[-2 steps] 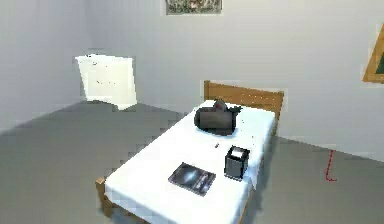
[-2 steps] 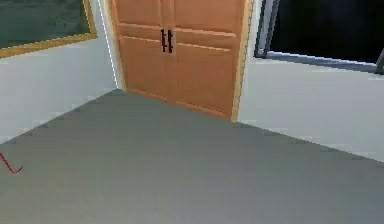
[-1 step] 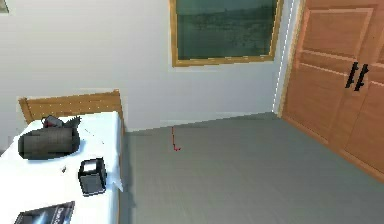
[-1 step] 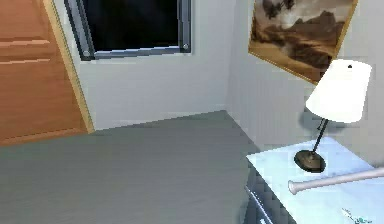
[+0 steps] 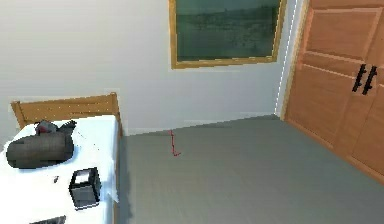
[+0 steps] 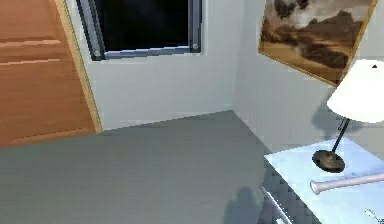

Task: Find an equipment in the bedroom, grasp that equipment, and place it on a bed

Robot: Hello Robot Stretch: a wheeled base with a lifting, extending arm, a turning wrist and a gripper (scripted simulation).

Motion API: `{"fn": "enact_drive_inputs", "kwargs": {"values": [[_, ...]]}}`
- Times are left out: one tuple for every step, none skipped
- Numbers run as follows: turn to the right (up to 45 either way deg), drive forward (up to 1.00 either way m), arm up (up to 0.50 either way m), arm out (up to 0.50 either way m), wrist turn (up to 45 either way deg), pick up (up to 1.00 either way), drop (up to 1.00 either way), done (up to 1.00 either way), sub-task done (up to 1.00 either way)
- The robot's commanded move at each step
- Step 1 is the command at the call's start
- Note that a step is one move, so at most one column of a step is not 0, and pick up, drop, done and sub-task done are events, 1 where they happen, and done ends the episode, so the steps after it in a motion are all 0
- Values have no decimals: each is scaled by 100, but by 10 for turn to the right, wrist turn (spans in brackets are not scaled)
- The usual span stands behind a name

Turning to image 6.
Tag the framed sepia landscape picture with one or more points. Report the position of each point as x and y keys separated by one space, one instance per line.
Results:
x=313 y=36

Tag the brown wooden room door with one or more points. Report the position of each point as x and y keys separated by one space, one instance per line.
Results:
x=36 y=83

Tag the pale pink baseball bat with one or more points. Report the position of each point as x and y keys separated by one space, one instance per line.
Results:
x=343 y=183

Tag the pale blue bedside table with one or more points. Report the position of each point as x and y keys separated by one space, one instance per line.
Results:
x=333 y=203

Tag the white shade table lamp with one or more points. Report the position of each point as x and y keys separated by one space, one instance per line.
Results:
x=360 y=93

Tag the dark window with grey frame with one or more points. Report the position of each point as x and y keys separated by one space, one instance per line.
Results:
x=143 y=23

